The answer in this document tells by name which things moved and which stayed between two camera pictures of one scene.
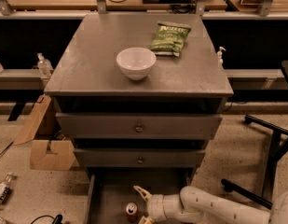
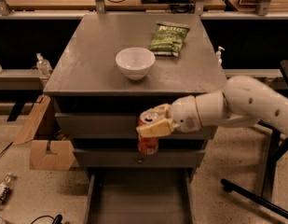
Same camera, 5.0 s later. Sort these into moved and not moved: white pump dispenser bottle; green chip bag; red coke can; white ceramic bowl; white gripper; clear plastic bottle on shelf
Moved: red coke can; white gripper
Not moved: white ceramic bowl; green chip bag; clear plastic bottle on shelf; white pump dispenser bottle
